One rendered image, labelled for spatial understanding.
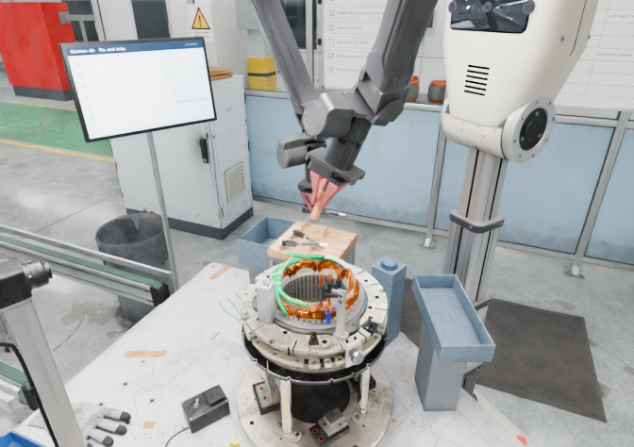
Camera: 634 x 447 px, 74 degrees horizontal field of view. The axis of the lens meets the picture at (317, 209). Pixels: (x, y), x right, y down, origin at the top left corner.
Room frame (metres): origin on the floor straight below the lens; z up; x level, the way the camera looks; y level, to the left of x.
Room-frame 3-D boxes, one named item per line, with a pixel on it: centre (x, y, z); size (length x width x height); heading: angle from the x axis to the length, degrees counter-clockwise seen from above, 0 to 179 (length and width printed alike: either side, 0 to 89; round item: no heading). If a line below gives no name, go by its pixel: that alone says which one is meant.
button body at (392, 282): (0.97, -0.20, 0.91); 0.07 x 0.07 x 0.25; 47
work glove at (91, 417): (0.67, 0.56, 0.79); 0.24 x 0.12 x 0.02; 67
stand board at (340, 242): (1.04, 0.01, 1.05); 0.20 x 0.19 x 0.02; 65
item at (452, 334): (0.75, -0.30, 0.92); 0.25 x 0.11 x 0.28; 1
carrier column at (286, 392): (0.63, 0.07, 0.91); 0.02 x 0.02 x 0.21
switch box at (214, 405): (0.69, 0.27, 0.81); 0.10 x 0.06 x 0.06; 124
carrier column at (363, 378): (0.69, -0.11, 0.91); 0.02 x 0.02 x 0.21
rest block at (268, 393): (0.71, 0.12, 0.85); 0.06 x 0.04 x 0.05; 21
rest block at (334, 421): (0.64, -0.04, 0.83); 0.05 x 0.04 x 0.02; 123
